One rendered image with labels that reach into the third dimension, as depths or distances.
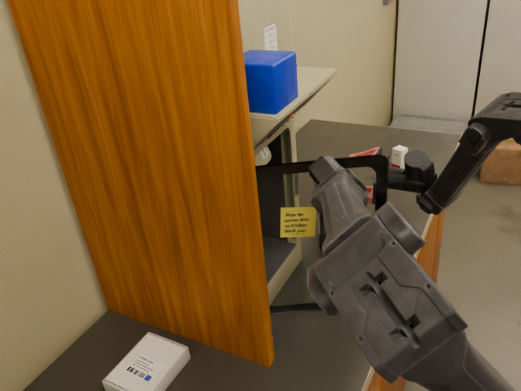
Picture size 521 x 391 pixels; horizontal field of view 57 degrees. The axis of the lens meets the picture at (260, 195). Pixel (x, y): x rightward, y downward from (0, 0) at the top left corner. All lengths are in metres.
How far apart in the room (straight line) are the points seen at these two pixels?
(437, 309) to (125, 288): 0.99
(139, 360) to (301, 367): 0.37
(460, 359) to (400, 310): 0.06
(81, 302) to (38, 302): 0.14
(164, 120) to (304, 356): 0.62
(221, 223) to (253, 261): 0.10
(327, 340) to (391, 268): 0.81
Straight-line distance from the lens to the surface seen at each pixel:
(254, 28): 1.02
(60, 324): 1.35
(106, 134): 1.03
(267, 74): 0.87
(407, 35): 4.02
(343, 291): 0.43
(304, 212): 1.03
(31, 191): 1.19
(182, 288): 1.14
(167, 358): 1.17
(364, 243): 0.43
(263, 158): 1.14
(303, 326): 1.24
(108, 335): 1.33
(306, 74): 1.12
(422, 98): 4.12
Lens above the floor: 1.82
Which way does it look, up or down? 30 degrees down
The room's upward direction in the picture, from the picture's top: 6 degrees counter-clockwise
